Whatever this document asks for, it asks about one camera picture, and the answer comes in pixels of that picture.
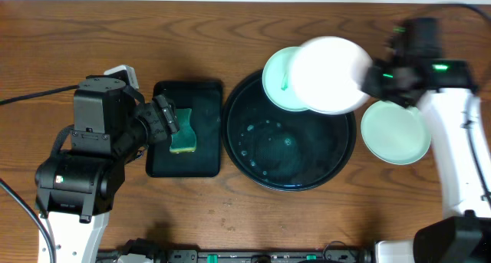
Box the green yellow sponge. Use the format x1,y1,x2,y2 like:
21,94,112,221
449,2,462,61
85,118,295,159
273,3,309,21
169,108,197,153

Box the mint plate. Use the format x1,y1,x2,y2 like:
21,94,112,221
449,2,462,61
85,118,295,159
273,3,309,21
361,101,431,165
262,47,308,112

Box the white plate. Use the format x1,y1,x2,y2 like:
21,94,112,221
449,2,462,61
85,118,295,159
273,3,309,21
289,36,373,115

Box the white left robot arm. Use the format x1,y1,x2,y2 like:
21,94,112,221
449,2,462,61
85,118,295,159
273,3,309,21
35,94,179,262

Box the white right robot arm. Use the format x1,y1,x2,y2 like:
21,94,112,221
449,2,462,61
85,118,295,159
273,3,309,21
361,59,490,262

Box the black rectangular tray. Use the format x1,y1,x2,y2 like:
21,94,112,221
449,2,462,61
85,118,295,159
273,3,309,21
146,81,222,178

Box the black round tray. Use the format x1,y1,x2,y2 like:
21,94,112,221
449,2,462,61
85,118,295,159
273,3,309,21
222,71,357,192

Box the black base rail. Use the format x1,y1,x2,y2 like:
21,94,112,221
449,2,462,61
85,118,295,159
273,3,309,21
96,238,376,263

